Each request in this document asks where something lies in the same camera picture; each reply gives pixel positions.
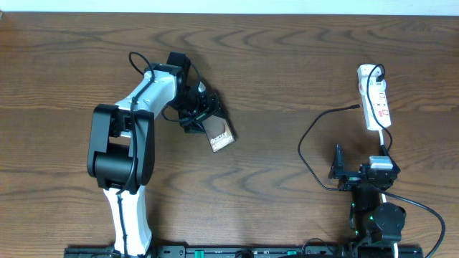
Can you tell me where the black USB charging cable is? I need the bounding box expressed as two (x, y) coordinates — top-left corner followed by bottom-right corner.
(298, 63), (394, 191)

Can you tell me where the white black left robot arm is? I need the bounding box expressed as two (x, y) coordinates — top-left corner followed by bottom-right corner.
(87, 52), (217, 257)

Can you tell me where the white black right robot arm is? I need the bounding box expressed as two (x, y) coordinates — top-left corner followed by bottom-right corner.
(329, 145), (406, 257)

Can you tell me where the white USB charger adapter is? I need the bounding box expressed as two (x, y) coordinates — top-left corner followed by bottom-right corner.
(357, 64), (387, 95)

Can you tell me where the white power strip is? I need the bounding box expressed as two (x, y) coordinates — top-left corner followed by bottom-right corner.
(361, 90), (392, 131)

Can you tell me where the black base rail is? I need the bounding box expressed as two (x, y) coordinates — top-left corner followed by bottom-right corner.
(63, 244), (423, 258)

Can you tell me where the white power strip cord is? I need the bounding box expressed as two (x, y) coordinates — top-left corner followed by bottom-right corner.
(377, 128), (399, 258)

